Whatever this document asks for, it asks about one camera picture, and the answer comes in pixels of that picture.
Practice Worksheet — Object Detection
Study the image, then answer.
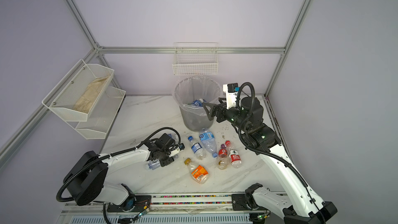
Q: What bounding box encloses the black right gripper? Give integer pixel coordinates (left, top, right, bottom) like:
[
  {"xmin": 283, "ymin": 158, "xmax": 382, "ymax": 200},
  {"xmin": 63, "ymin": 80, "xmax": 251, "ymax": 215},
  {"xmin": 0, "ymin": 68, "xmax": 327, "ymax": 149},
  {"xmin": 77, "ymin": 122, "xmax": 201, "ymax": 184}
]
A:
[{"xmin": 200, "ymin": 95, "xmax": 248, "ymax": 132}]

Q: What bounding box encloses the clear bottle blue label white cap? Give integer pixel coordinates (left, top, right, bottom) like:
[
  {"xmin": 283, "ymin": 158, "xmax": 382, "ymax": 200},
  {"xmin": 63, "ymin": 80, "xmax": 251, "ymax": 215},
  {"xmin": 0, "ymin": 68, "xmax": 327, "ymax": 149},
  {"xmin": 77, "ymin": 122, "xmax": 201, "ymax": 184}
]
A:
[{"xmin": 168, "ymin": 133, "xmax": 180, "ymax": 145}]

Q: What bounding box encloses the small bottle blue cap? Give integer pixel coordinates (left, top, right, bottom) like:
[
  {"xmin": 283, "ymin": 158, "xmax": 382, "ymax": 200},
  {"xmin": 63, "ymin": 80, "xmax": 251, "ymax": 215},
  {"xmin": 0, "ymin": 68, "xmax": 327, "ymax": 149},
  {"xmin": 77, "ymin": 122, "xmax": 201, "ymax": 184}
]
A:
[{"xmin": 188, "ymin": 136, "xmax": 206, "ymax": 160}]

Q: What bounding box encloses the orange label bottle yellow cap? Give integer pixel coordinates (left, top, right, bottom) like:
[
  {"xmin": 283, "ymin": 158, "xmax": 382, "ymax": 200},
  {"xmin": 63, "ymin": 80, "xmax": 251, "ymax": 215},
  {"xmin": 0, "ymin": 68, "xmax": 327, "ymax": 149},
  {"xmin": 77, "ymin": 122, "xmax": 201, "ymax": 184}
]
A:
[{"xmin": 184, "ymin": 158, "xmax": 209, "ymax": 184}]

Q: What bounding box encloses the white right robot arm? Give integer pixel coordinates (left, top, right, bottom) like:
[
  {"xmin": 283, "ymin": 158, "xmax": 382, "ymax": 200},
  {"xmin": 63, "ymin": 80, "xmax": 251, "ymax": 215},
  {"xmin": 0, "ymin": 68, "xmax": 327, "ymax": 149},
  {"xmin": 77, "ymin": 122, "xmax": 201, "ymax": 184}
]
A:
[{"xmin": 203, "ymin": 97, "xmax": 337, "ymax": 224}]

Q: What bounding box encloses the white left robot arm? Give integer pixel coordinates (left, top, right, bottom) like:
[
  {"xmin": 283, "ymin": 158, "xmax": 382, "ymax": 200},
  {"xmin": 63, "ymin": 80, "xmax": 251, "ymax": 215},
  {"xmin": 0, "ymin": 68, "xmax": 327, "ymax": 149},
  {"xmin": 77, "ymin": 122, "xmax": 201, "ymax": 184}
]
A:
[{"xmin": 56, "ymin": 133, "xmax": 185, "ymax": 212}]

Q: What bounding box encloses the grey mesh waste bin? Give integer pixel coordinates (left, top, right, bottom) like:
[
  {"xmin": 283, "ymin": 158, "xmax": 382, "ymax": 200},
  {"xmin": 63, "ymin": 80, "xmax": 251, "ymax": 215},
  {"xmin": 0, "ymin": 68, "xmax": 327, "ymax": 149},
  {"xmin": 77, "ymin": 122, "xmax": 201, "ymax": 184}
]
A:
[{"xmin": 173, "ymin": 76, "xmax": 221, "ymax": 132}]

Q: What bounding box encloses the clear plastic bin liner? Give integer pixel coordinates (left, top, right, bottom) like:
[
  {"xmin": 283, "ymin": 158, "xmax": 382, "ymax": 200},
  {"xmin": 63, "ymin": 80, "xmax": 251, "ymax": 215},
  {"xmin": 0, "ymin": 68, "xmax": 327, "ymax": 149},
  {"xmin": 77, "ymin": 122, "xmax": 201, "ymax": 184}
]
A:
[{"xmin": 172, "ymin": 76, "xmax": 223, "ymax": 117}]

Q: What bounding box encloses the large clear bottle light-blue label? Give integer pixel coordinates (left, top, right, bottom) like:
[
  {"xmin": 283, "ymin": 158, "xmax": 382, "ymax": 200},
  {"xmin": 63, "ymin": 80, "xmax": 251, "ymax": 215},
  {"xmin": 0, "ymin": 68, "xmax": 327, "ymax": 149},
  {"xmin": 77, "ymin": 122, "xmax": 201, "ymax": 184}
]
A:
[{"xmin": 199, "ymin": 129, "xmax": 218, "ymax": 158}]

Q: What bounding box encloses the red label bottle purple cap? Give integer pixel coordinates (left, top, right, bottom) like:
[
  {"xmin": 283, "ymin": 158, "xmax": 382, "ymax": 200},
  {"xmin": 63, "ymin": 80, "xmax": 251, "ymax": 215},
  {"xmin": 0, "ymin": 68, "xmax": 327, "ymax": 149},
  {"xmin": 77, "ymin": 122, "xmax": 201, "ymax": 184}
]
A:
[{"xmin": 218, "ymin": 144, "xmax": 228, "ymax": 158}]

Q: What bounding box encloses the clear brownish crushed bottle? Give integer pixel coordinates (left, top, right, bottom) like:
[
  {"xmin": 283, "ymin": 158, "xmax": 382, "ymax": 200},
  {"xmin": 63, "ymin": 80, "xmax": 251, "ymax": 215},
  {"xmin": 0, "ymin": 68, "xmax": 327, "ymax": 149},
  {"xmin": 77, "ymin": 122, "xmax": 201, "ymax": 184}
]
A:
[{"xmin": 217, "ymin": 157, "xmax": 230, "ymax": 170}]

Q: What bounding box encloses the lower white mesh shelf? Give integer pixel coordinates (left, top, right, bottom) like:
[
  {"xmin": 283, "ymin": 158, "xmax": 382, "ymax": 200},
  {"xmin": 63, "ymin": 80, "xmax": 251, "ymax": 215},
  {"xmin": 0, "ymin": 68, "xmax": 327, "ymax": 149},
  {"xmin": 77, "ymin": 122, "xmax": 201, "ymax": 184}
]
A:
[{"xmin": 66, "ymin": 86, "xmax": 126, "ymax": 140}]

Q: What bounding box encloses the white mesh shelf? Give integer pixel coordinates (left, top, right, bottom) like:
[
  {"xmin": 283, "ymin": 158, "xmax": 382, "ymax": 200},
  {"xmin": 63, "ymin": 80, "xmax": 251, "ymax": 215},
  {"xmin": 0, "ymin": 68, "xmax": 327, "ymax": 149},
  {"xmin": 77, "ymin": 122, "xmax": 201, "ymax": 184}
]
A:
[
  {"xmin": 42, "ymin": 60, "xmax": 114, "ymax": 122},
  {"xmin": 66, "ymin": 86, "xmax": 126, "ymax": 140}
]

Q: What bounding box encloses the beige cloth in shelf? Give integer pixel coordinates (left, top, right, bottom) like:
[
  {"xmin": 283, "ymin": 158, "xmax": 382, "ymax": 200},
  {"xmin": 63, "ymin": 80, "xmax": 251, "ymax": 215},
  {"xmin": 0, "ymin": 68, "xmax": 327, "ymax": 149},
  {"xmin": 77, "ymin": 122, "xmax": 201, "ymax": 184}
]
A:
[{"xmin": 73, "ymin": 76, "xmax": 109, "ymax": 114}]

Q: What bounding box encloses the upper white mesh shelf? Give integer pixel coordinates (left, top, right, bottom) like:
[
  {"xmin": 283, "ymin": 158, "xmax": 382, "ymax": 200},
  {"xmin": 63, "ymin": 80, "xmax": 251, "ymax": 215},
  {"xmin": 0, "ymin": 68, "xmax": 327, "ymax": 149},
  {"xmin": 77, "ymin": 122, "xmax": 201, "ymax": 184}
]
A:
[{"xmin": 42, "ymin": 60, "xmax": 114, "ymax": 122}]

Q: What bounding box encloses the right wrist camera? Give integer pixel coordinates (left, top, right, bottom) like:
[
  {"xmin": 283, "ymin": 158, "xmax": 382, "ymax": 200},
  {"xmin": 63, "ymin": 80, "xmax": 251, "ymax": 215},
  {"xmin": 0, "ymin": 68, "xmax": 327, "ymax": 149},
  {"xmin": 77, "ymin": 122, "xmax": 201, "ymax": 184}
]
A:
[{"xmin": 223, "ymin": 83, "xmax": 239, "ymax": 110}]

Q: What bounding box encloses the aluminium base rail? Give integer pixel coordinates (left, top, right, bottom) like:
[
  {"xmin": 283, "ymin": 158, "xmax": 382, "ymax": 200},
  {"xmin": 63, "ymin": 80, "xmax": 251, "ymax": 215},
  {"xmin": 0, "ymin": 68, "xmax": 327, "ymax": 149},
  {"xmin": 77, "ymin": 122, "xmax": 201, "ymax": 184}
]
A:
[{"xmin": 57, "ymin": 192, "xmax": 281, "ymax": 224}]

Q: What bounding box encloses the white wire wall basket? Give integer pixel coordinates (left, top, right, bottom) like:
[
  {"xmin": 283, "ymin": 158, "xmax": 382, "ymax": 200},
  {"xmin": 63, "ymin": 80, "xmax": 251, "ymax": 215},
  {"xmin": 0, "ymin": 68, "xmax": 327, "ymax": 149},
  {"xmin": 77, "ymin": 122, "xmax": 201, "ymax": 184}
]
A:
[{"xmin": 172, "ymin": 42, "xmax": 219, "ymax": 76}]

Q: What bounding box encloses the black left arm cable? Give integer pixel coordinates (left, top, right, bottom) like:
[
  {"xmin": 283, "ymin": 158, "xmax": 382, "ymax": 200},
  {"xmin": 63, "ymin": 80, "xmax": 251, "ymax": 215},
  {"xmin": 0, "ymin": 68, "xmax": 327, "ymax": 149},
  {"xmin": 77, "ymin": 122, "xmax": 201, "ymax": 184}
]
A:
[{"xmin": 55, "ymin": 127, "xmax": 181, "ymax": 203}]

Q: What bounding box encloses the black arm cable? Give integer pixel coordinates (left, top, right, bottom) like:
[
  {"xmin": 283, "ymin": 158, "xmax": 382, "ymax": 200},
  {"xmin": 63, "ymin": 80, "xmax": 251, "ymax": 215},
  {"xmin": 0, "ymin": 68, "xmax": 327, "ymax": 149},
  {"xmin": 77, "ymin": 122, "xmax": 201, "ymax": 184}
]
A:
[
  {"xmin": 55, "ymin": 127, "xmax": 181, "ymax": 203},
  {"xmin": 235, "ymin": 82, "xmax": 325, "ymax": 224}
]

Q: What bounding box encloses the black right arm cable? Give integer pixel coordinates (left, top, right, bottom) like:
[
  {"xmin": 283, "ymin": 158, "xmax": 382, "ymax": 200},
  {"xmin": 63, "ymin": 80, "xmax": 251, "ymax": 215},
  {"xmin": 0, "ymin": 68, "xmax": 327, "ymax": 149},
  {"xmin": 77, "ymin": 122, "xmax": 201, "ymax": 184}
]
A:
[{"xmin": 235, "ymin": 82, "xmax": 325, "ymax": 224}]

